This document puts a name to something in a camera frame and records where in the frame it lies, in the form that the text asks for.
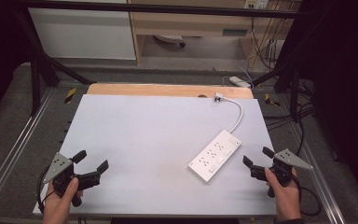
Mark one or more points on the white wall outlet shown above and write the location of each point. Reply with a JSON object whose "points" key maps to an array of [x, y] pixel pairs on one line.
{"points": [[256, 3]]}

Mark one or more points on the person's left hand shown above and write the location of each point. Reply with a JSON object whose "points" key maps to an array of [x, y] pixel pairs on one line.
{"points": [[58, 206]]}

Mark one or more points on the person's right hand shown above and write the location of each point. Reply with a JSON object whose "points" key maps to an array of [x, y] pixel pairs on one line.
{"points": [[285, 199]]}

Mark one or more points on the white table cover board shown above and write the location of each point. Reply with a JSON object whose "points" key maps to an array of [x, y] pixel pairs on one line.
{"points": [[136, 140]]}

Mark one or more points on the aluminium floor rail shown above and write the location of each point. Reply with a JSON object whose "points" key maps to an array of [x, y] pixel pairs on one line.
{"points": [[317, 174], [12, 149]]}

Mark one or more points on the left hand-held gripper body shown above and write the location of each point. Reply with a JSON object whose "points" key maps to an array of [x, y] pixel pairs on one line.
{"points": [[58, 165]]}

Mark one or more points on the light wooden desk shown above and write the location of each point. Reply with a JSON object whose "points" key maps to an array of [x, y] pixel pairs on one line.
{"points": [[192, 23]]}

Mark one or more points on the white power plug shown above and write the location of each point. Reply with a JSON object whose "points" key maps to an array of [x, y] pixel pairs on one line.
{"points": [[219, 97]]}

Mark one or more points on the black metal frame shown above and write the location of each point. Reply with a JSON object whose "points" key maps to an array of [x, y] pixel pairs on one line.
{"points": [[37, 77]]}

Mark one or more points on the white cabinet panel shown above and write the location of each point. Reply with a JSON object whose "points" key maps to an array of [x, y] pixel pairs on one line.
{"points": [[80, 34]]}

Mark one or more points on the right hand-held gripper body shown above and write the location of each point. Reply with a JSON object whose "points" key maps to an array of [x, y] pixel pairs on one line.
{"points": [[287, 160]]}

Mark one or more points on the white floor power strip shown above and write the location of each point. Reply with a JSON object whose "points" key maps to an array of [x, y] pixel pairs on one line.
{"points": [[239, 81]]}

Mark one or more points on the office chair base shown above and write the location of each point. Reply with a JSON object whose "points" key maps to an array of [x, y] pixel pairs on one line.
{"points": [[170, 39]]}

